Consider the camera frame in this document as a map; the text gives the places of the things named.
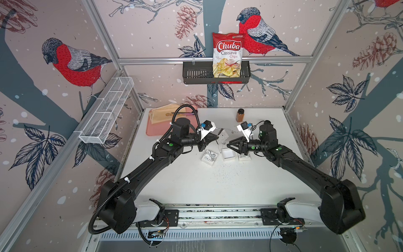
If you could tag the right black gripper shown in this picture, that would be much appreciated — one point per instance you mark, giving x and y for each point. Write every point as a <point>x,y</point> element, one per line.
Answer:
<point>242,145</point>

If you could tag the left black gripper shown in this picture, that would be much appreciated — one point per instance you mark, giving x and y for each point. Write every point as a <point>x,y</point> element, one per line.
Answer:
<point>204,142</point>

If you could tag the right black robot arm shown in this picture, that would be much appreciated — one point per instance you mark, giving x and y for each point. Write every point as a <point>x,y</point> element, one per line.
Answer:
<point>340,207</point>

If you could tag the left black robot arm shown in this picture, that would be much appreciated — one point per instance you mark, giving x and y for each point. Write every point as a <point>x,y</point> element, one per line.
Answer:
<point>116,209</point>

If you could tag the orange spice jar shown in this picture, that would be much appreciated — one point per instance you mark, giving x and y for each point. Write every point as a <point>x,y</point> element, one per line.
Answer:
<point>240,115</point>

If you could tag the pink tray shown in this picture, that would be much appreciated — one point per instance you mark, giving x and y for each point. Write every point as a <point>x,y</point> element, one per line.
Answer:
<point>159,129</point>

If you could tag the beige cloth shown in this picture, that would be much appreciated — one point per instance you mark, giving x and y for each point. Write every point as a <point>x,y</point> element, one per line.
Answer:
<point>162,114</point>

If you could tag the Chuba cassava chips bag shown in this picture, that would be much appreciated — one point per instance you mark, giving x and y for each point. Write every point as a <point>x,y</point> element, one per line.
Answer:
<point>227,56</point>

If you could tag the white mesh shelf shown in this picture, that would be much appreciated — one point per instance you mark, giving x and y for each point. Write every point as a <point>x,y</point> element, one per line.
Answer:
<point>102,121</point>

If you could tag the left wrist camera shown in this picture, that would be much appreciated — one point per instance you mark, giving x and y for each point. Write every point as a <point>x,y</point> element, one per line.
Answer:
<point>206,128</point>

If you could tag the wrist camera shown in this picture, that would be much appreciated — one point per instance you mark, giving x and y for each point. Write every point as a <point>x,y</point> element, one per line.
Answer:
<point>206,128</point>
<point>246,129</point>

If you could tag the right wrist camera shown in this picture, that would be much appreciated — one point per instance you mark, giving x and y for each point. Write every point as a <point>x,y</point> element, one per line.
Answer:
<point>246,129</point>

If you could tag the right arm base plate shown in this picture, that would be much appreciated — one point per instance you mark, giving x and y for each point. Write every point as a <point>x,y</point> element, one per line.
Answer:
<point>270,217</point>

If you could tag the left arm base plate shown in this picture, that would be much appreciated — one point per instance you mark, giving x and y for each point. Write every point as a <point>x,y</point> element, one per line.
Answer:
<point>164,218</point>

